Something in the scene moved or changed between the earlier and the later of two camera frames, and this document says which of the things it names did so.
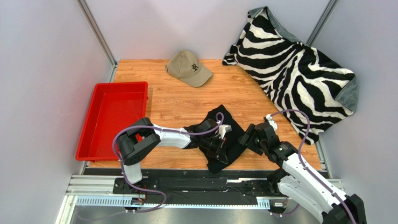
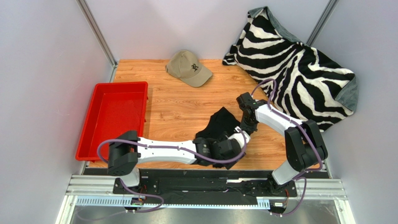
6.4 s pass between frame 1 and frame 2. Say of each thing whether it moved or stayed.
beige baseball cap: stayed
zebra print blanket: stayed
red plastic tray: stayed
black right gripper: moved
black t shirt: moved
